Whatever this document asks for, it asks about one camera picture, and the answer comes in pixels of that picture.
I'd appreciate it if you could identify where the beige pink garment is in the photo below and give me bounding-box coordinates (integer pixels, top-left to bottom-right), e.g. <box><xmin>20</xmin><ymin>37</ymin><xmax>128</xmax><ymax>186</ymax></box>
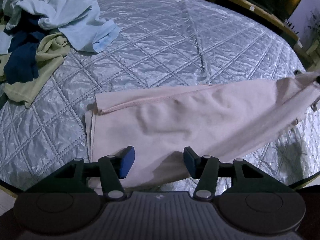
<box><xmin>85</xmin><ymin>71</ymin><xmax>319</xmax><ymax>191</ymax></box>

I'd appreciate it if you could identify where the navy blue garment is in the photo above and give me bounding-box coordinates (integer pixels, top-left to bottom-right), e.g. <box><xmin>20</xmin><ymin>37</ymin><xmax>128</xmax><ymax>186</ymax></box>
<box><xmin>4</xmin><ymin>12</ymin><xmax>48</xmax><ymax>85</ymax></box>

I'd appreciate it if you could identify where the wooden tv bench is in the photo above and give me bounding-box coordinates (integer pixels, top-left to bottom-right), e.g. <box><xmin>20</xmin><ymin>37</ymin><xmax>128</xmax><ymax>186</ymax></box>
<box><xmin>175</xmin><ymin>0</ymin><xmax>318</xmax><ymax>66</ymax></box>

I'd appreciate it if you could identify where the right side potted plant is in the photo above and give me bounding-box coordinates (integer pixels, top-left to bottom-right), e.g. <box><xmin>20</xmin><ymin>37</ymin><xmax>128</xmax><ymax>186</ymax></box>
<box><xmin>306</xmin><ymin>9</ymin><xmax>319</xmax><ymax>50</ymax></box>

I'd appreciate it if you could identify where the light blue sweatshirt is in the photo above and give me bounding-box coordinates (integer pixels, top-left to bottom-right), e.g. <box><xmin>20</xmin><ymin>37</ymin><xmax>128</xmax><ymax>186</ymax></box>
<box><xmin>2</xmin><ymin>0</ymin><xmax>120</xmax><ymax>53</ymax></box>

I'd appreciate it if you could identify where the pale green garment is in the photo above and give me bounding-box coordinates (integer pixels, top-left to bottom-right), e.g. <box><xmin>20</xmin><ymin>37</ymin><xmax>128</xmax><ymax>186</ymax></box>
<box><xmin>1</xmin><ymin>19</ymin><xmax>71</xmax><ymax>108</ymax></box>

